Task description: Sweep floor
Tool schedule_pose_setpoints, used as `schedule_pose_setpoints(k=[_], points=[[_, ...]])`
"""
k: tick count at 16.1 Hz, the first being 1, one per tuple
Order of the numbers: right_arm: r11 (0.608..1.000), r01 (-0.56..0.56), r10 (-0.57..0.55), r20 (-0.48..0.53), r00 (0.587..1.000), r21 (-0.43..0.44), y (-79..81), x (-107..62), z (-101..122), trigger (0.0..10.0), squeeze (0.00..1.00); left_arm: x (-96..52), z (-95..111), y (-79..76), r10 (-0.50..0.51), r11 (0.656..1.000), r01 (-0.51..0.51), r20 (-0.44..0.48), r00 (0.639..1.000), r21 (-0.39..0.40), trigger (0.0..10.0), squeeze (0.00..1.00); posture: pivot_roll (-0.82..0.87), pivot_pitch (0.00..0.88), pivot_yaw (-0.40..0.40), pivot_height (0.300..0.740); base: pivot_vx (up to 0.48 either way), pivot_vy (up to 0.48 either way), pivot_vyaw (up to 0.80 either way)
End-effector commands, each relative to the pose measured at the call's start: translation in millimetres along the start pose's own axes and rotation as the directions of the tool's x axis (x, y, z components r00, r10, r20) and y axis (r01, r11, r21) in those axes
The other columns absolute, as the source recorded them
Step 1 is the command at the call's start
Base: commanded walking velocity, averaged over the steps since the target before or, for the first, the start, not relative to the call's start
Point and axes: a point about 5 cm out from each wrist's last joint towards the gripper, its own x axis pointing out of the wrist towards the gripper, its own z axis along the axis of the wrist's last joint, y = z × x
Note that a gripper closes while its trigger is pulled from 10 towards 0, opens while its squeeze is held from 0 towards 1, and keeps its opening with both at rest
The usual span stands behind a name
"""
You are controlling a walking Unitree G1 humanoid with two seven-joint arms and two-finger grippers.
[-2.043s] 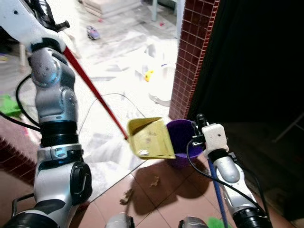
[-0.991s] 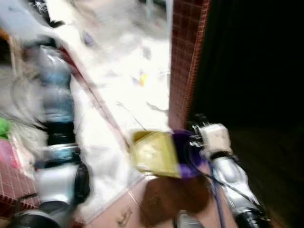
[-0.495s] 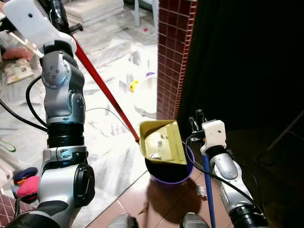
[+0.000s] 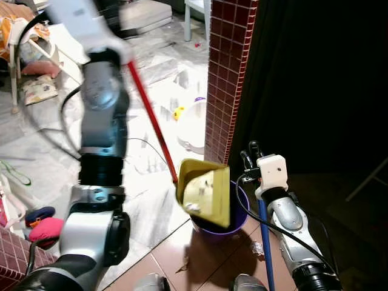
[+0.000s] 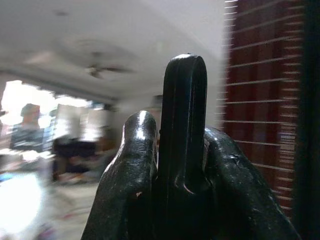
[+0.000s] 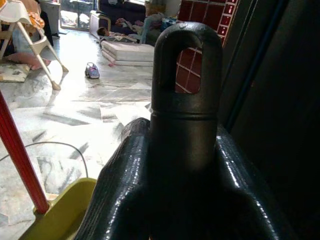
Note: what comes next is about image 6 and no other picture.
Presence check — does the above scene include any grey floor cable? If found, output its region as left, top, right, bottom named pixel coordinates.
left=0, top=141, right=89, bottom=179

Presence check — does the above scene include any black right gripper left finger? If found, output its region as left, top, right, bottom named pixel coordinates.
left=74, top=116, right=161, bottom=240

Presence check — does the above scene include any pink cushion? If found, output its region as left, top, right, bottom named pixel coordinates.
left=4, top=53, right=51, bottom=71

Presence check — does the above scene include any lying child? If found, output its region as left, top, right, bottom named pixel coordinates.
left=96, top=26, right=139, bottom=43

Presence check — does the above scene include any patterned play mat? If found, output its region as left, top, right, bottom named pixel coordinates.
left=0, top=61, right=31, bottom=84

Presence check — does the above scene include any white folded mattress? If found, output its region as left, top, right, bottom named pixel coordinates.
left=100, top=39, right=155, bottom=67

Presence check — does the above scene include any blue-handled green yellow broom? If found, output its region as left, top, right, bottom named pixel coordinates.
left=150, top=20, right=224, bottom=174

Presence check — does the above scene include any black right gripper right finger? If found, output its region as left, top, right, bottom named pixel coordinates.
left=214, top=124, right=301, bottom=240

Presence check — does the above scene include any white baby high chair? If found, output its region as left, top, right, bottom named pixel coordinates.
left=0, top=0, right=70, bottom=91

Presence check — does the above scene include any green dustpan with red handle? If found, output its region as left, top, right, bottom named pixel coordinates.
left=0, top=89, right=99, bottom=240

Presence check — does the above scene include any dark sofa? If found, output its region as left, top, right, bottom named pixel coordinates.
left=98, top=0, right=147, bottom=26

